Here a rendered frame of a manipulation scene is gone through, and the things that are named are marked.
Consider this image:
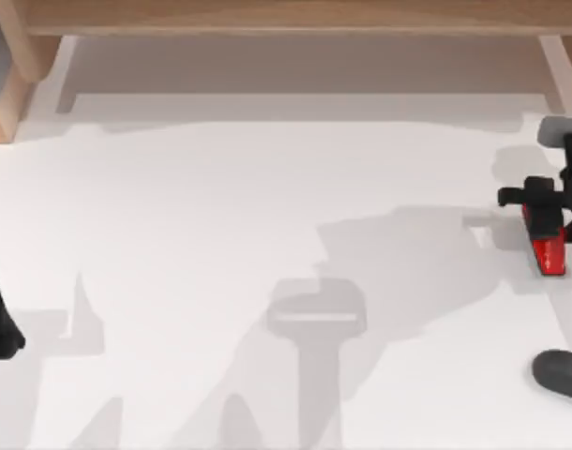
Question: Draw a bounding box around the dark grey rounded object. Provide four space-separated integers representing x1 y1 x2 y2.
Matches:
531 348 572 404

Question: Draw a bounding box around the pale grey rounded box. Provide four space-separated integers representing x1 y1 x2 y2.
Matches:
537 115 572 147

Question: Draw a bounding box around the wooden open shelf unit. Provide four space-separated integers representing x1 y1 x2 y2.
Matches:
24 0 572 115

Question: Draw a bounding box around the red and black stapler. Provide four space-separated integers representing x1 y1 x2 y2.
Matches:
521 202 569 278

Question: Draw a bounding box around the wooden drawer with grey inside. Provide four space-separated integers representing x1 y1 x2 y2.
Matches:
0 0 63 144

